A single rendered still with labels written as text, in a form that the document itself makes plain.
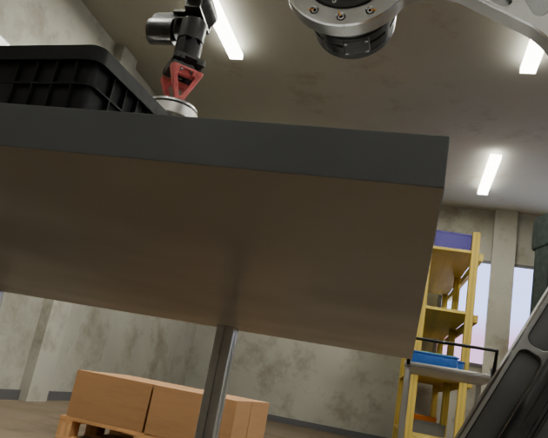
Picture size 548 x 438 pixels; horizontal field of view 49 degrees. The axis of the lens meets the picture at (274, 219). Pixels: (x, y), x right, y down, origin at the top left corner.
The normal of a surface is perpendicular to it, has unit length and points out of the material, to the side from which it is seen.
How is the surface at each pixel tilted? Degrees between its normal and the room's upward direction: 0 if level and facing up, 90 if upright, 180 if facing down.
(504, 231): 90
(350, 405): 90
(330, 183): 180
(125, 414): 90
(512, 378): 90
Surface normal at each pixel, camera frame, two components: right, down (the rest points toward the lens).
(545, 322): -0.20, -0.29
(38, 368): 0.96, 0.11
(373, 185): -0.18, 0.95
